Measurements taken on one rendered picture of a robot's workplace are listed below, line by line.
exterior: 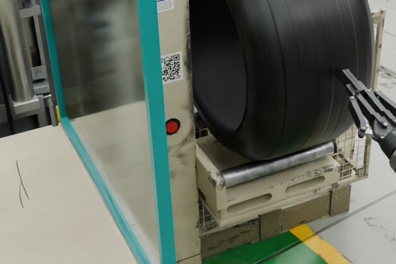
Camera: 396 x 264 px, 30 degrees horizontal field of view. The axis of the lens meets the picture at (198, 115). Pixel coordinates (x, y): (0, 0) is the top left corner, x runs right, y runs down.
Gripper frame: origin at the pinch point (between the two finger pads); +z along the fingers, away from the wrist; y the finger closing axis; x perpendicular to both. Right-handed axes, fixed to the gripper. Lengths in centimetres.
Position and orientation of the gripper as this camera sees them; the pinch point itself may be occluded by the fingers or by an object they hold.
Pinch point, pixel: (352, 84)
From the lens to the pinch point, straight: 164.6
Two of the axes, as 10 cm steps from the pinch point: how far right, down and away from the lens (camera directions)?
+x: -0.7, 6.9, 7.2
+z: -4.1, -6.8, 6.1
